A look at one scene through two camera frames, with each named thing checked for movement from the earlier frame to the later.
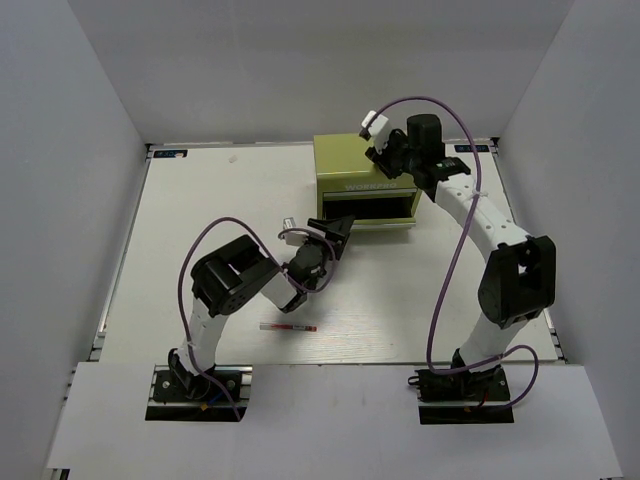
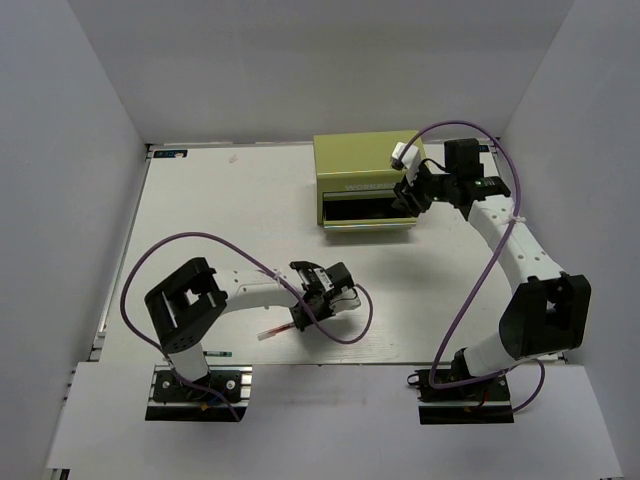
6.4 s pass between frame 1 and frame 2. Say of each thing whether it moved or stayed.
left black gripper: moved
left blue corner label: stayed
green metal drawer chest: stayed
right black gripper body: moved
